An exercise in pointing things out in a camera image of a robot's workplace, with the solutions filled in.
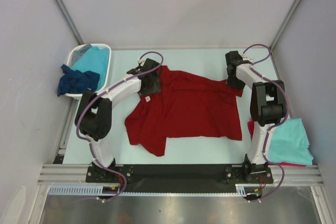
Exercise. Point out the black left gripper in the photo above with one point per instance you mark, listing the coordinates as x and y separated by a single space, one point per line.
155 88

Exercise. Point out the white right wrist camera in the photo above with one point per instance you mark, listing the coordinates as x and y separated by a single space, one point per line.
246 57

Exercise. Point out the light blue folded t shirt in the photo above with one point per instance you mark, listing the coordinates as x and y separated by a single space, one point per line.
289 144

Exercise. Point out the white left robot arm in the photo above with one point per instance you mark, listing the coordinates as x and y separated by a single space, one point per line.
93 120

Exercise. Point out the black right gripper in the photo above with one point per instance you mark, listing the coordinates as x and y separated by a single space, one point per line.
240 85

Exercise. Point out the white slotted cable duct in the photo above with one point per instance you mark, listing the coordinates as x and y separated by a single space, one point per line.
108 191

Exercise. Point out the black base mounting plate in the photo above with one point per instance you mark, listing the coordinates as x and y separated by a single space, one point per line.
164 175

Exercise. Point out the pink folded t shirt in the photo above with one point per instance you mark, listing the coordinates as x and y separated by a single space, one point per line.
250 126

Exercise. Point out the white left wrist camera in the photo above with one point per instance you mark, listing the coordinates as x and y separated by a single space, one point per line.
141 62

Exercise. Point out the white laundry basket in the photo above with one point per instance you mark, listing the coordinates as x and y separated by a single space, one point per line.
68 62

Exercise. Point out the red t shirt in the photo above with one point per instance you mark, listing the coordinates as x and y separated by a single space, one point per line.
187 106

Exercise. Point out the grey t shirt in basket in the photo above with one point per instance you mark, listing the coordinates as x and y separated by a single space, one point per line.
78 53

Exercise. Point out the navy blue t shirt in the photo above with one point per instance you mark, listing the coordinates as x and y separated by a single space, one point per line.
77 82

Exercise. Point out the aluminium frame rail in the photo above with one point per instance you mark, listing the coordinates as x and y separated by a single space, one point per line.
68 174

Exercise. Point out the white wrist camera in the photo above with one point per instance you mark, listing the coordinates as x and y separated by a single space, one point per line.
141 62
246 57

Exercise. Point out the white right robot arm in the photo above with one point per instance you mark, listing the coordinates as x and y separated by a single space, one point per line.
268 109

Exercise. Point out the turquoise t shirt in basket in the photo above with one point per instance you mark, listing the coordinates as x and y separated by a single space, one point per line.
96 60

